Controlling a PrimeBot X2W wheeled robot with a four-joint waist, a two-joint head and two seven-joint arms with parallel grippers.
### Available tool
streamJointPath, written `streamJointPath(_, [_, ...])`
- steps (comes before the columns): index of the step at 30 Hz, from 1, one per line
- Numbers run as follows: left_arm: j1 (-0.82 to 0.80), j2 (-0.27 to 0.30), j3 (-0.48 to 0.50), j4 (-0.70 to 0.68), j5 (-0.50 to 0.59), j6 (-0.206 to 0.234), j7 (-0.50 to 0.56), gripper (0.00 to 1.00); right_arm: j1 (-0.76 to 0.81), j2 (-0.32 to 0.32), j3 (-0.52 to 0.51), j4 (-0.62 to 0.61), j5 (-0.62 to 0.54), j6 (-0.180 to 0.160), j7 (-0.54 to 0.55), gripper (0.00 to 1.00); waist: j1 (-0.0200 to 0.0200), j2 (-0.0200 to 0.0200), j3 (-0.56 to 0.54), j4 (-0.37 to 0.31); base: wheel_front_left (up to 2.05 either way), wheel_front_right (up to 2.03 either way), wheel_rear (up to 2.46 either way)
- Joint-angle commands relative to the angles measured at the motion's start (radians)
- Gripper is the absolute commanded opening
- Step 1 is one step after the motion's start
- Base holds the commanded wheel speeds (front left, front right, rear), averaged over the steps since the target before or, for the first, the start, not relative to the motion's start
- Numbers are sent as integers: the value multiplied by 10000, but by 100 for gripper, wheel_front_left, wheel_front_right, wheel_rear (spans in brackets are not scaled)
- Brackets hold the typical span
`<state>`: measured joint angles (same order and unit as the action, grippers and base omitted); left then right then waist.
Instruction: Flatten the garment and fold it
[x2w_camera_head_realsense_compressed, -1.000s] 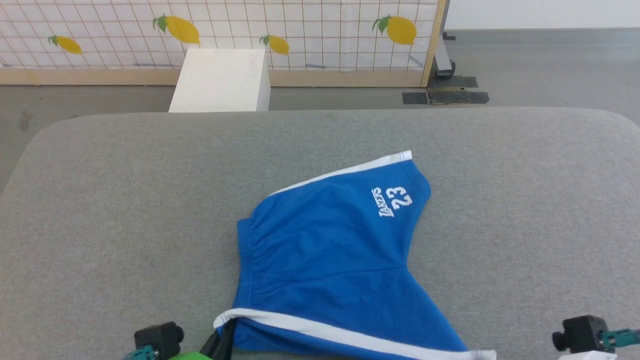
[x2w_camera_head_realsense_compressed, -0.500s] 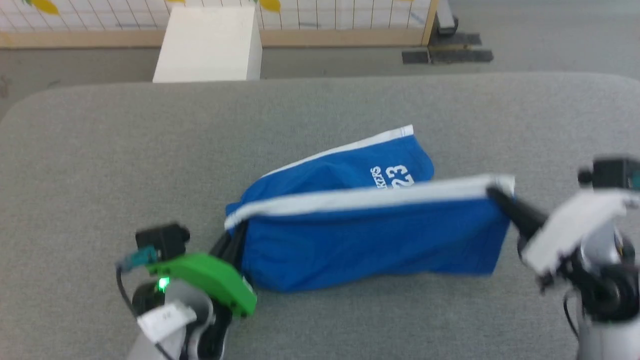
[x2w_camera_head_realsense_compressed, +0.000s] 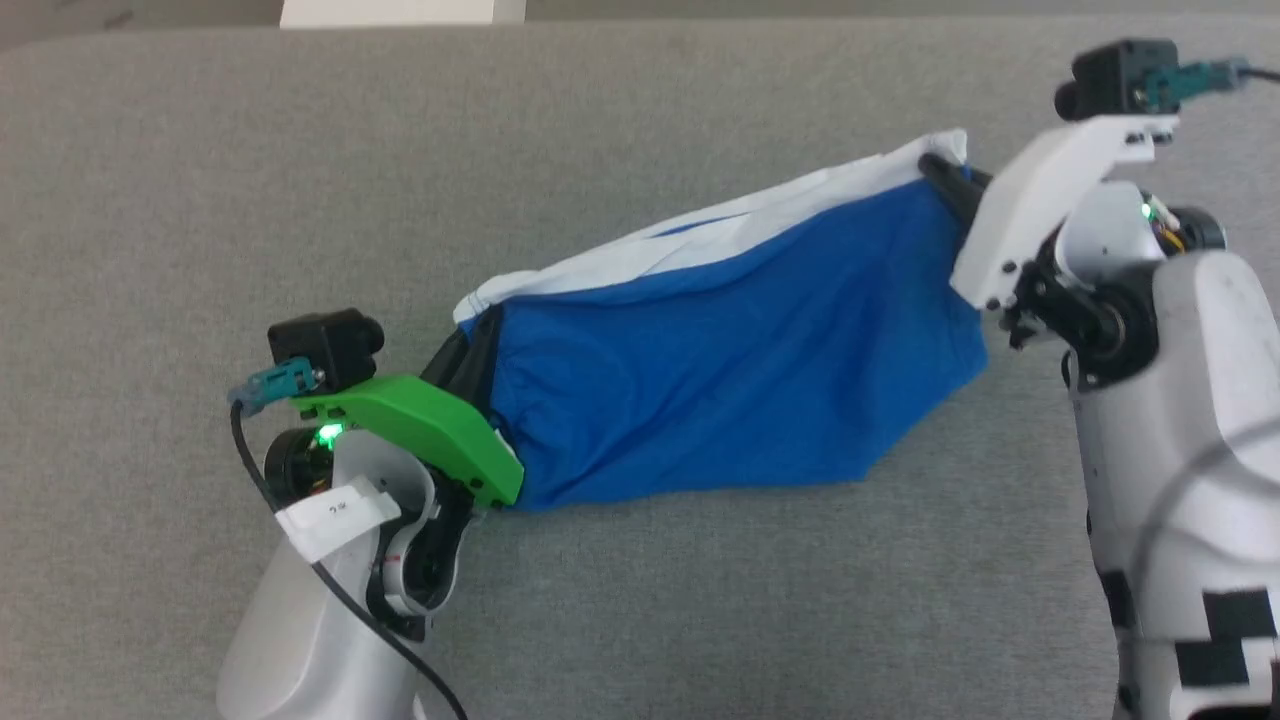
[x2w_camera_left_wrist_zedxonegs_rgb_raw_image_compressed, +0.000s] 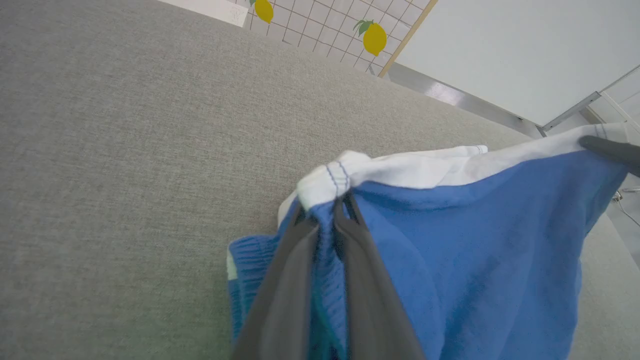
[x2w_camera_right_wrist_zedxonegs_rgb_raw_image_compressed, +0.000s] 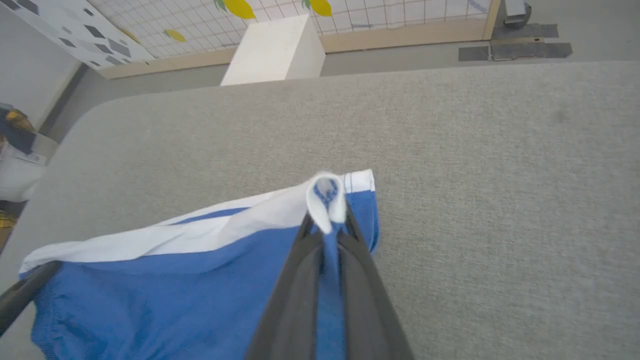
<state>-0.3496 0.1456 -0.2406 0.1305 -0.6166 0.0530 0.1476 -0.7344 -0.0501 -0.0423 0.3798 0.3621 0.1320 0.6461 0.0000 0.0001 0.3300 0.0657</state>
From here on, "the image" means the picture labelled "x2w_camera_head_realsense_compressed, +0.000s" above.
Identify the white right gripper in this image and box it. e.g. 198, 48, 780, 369
917, 113, 1181, 312

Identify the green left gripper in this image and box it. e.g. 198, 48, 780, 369
288, 311, 527, 508

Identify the blue and white garment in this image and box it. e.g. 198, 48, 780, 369
453, 127, 991, 513

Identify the grey fabric sofa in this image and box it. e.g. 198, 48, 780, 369
0, 15, 1280, 720

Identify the white box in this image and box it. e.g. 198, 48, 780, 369
279, 0, 528, 29

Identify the white paper cable label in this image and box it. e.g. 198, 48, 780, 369
274, 477, 402, 564

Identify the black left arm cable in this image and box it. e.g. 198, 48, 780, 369
227, 361, 470, 720

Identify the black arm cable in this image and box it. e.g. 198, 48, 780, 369
1140, 58, 1280, 111
227, 361, 470, 720

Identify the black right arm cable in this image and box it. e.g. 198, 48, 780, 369
1140, 58, 1280, 111

